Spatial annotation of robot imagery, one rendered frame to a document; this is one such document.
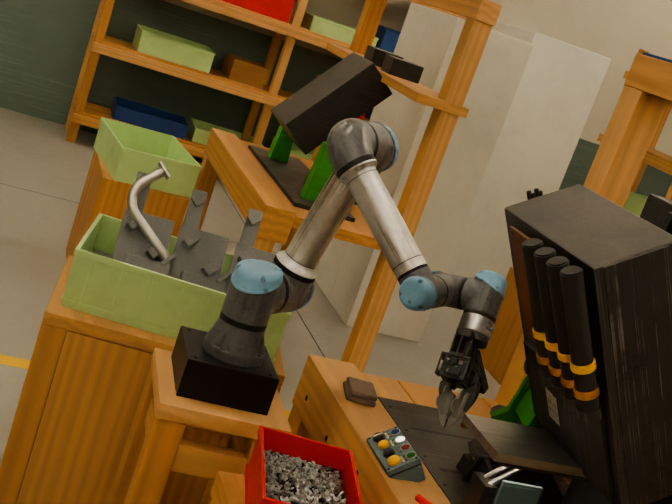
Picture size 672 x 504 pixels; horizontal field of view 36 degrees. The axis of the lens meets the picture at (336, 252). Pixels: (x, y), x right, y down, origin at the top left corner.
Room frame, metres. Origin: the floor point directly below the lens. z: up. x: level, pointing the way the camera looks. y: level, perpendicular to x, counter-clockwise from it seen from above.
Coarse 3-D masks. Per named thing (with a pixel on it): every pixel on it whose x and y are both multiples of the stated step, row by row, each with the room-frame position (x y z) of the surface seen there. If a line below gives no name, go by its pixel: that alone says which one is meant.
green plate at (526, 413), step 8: (528, 376) 2.14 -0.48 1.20; (528, 384) 2.15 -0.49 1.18; (520, 392) 2.15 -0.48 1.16; (528, 392) 2.14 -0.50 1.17; (512, 400) 2.16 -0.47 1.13; (520, 400) 2.16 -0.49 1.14; (528, 400) 2.13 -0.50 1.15; (512, 408) 2.16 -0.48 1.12; (520, 408) 2.15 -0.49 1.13; (528, 408) 2.12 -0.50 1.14; (512, 416) 2.17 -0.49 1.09; (520, 416) 2.14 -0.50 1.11; (528, 416) 2.11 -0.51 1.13; (528, 424) 2.10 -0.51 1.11
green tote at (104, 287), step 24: (96, 240) 3.06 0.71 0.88; (72, 264) 2.67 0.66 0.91; (96, 264) 2.67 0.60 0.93; (120, 264) 2.68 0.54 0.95; (168, 264) 3.09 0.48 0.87; (72, 288) 2.66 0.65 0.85; (96, 288) 2.67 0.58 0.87; (120, 288) 2.68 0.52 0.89; (144, 288) 2.69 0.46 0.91; (168, 288) 2.70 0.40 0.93; (192, 288) 2.71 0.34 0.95; (96, 312) 2.68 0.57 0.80; (120, 312) 2.69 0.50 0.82; (144, 312) 2.69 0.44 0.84; (168, 312) 2.70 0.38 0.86; (192, 312) 2.71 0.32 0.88; (216, 312) 2.72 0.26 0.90; (288, 312) 2.76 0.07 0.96; (168, 336) 2.71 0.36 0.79
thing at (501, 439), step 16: (464, 416) 1.99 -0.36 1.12; (480, 416) 2.00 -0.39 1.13; (480, 432) 1.92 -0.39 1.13; (496, 432) 1.95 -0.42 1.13; (512, 432) 1.98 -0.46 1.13; (528, 432) 2.01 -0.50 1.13; (544, 432) 2.04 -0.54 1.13; (496, 448) 1.86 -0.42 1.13; (512, 448) 1.89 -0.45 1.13; (528, 448) 1.92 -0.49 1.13; (544, 448) 1.95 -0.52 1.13; (560, 448) 1.98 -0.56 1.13; (512, 464) 1.87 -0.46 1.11; (528, 464) 1.87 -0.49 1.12; (544, 464) 1.88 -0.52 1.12; (560, 464) 1.90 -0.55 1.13; (576, 464) 1.93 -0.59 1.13
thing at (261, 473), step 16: (272, 432) 2.07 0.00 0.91; (256, 448) 2.03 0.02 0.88; (272, 448) 2.07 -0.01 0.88; (288, 448) 2.07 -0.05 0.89; (304, 448) 2.08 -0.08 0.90; (320, 448) 2.08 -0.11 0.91; (336, 448) 2.09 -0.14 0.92; (256, 464) 1.97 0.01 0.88; (272, 464) 1.99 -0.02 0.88; (288, 464) 2.01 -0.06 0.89; (304, 464) 2.04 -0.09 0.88; (320, 464) 2.09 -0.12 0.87; (336, 464) 2.09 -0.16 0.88; (352, 464) 2.04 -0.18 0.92; (256, 480) 1.90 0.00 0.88; (272, 480) 1.93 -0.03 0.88; (288, 480) 1.96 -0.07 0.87; (304, 480) 1.95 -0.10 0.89; (320, 480) 1.97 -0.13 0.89; (336, 480) 2.02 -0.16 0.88; (352, 480) 1.99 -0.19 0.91; (256, 496) 1.84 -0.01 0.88; (272, 496) 1.85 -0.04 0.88; (288, 496) 1.89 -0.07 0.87; (304, 496) 1.89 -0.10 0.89; (320, 496) 1.92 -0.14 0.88; (336, 496) 1.96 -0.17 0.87; (352, 496) 1.94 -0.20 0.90
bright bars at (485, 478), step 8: (480, 472) 2.02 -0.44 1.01; (496, 472) 2.01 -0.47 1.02; (512, 472) 1.99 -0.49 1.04; (472, 480) 2.01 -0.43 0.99; (480, 480) 1.98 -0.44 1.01; (488, 480) 1.99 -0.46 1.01; (496, 480) 1.98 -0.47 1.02; (472, 488) 2.00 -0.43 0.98; (480, 488) 1.97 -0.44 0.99; (488, 488) 1.96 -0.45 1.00; (496, 488) 1.97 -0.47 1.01; (464, 496) 2.01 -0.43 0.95; (472, 496) 1.99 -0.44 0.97; (480, 496) 1.96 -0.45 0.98; (488, 496) 1.97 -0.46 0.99
